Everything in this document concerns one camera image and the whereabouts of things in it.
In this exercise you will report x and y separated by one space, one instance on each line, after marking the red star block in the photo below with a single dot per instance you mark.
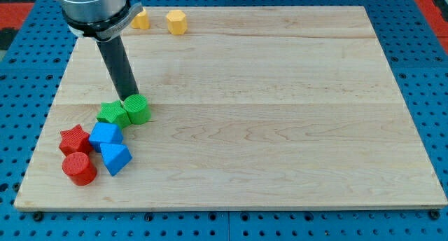
75 140

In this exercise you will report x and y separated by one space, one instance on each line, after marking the yellow hexagon block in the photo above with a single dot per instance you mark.
176 22

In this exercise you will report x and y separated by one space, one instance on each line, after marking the blue cube block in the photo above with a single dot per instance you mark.
109 133

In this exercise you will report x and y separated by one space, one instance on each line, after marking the green cylinder block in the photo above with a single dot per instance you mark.
137 109

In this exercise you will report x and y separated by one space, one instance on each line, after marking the light wooden board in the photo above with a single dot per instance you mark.
253 109

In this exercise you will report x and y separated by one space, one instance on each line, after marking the green star block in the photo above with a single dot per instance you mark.
113 112

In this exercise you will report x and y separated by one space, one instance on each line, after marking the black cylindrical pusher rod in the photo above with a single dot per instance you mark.
116 60

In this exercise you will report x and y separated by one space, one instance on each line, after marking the yellow heart block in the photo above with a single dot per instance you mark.
141 20

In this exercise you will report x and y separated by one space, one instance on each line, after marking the red cylinder block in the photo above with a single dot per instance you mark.
79 168

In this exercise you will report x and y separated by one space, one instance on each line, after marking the blue triangular prism block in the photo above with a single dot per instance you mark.
115 157

